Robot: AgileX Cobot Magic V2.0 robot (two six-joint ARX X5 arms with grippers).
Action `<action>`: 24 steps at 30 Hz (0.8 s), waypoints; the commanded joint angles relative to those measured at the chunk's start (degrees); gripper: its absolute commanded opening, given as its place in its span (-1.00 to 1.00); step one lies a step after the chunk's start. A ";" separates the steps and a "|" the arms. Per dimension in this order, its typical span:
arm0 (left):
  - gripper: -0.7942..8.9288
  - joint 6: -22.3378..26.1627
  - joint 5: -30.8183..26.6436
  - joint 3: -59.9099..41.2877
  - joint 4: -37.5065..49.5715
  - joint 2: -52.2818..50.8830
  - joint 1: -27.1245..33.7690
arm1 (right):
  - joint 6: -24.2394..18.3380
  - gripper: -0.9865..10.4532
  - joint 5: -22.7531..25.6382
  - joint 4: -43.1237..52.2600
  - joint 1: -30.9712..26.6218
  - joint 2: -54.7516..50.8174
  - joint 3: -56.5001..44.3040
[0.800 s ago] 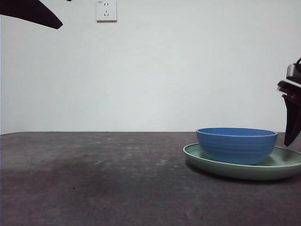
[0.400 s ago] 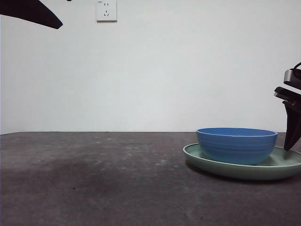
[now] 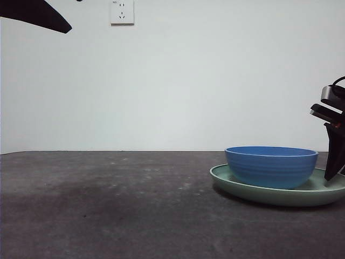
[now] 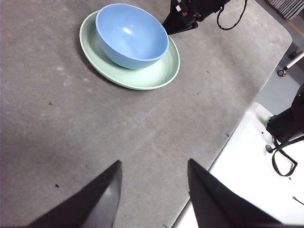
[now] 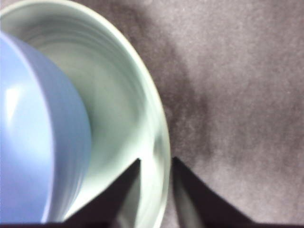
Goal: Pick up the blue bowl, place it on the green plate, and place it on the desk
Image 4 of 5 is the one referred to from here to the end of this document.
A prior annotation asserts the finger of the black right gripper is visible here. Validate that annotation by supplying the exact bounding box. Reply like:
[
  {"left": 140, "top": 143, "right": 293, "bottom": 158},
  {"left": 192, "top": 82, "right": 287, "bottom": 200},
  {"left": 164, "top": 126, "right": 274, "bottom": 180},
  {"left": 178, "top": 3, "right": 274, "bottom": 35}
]
[{"left": 162, "top": 9, "right": 199, "bottom": 36}]

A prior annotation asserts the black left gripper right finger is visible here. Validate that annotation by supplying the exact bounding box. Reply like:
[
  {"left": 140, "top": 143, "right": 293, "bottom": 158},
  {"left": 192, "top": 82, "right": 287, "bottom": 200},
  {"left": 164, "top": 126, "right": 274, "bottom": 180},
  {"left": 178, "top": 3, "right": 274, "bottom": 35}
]
[{"left": 187, "top": 158, "right": 288, "bottom": 228}]

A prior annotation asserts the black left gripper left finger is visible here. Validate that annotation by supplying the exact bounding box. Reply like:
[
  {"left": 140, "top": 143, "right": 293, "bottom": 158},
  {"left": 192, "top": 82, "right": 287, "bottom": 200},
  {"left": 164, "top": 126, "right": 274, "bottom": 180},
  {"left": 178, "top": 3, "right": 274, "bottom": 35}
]
[{"left": 28, "top": 160, "right": 123, "bottom": 228}]

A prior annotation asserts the blue ribbed bowl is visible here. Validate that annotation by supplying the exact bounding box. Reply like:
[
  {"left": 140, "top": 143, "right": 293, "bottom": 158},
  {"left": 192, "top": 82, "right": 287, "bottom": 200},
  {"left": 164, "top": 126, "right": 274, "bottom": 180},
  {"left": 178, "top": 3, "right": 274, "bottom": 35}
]
[{"left": 95, "top": 3, "right": 170, "bottom": 70}]

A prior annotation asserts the pale green plate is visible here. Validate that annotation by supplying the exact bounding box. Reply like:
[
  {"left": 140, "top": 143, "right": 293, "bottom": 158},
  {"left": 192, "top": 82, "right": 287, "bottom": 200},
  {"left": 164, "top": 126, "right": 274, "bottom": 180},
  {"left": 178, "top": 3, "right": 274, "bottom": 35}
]
[{"left": 79, "top": 10, "right": 181, "bottom": 91}]

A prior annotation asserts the grey ribbed panel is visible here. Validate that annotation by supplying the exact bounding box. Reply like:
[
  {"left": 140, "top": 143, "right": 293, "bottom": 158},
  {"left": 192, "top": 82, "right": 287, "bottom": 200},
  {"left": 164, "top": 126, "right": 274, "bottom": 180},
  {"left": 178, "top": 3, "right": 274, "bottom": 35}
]
[{"left": 267, "top": 0, "right": 304, "bottom": 20}]

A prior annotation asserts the white tube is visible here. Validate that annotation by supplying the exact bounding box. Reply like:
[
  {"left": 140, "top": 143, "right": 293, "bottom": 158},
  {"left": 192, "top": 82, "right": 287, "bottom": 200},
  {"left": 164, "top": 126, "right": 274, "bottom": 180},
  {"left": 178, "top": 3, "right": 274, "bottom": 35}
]
[{"left": 284, "top": 50, "right": 304, "bottom": 70}]

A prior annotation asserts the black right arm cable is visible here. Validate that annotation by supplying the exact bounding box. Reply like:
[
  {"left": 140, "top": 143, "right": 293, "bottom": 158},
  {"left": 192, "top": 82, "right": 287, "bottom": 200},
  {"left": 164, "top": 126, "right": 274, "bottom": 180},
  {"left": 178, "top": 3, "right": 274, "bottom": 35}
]
[{"left": 216, "top": 0, "right": 248, "bottom": 31}]

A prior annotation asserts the black looped strap cable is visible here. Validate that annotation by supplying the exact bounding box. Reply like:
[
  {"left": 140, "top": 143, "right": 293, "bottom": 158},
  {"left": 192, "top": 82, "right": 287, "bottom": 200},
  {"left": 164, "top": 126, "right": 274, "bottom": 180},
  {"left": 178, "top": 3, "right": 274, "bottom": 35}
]
[{"left": 272, "top": 135, "right": 304, "bottom": 177}]

